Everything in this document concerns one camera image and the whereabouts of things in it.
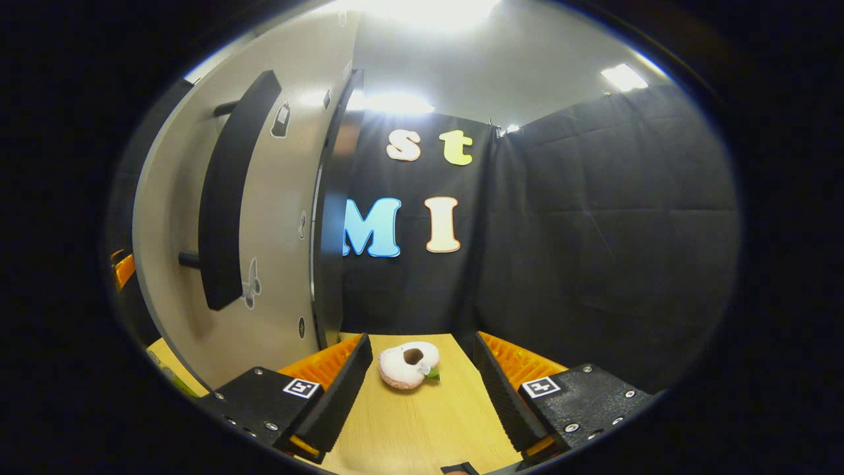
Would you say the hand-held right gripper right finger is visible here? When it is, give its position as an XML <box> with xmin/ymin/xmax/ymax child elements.
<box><xmin>472</xmin><ymin>331</ymin><xmax>661</xmax><ymax>464</ymax></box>

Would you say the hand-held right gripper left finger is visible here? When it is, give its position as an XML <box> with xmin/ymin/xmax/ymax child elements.
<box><xmin>196</xmin><ymin>333</ymin><xmax>375</xmax><ymax>464</ymax></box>

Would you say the beige cabinet door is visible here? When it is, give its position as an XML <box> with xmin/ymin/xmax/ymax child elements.
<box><xmin>131</xmin><ymin>8</ymin><xmax>365</xmax><ymax>391</ymax></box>

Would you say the pink plush doughnut toy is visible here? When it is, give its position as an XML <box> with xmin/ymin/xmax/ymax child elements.
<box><xmin>378</xmin><ymin>340</ymin><xmax>441</xmax><ymax>390</ymax></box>

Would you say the black backdrop cloth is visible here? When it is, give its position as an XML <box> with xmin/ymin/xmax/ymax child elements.
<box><xmin>333</xmin><ymin>84</ymin><xmax>742</xmax><ymax>393</ymax></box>

